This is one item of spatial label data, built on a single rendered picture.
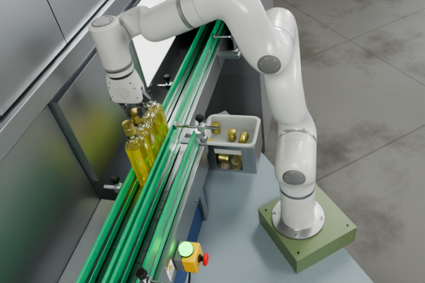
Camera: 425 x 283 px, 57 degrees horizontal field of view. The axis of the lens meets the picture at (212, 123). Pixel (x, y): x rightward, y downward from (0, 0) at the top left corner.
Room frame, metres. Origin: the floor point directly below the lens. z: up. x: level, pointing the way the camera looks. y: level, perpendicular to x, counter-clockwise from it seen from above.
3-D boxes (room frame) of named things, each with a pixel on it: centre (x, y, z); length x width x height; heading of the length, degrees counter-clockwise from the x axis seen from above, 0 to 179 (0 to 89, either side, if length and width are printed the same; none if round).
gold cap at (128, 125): (0.94, 0.26, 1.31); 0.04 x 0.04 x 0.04
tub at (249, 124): (1.17, -0.07, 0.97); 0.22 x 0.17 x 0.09; 69
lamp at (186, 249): (0.67, 0.16, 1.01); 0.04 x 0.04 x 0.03
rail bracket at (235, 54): (1.70, -0.16, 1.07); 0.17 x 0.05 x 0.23; 69
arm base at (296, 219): (0.82, -0.24, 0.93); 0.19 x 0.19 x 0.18
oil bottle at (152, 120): (1.05, 0.22, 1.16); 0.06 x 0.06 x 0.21; 70
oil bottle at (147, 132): (1.00, 0.24, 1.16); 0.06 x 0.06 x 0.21; 70
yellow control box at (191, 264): (0.67, 0.15, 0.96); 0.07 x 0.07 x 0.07; 69
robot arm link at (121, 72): (1.00, 0.24, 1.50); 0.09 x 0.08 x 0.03; 70
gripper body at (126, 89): (1.00, 0.24, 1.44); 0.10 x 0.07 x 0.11; 70
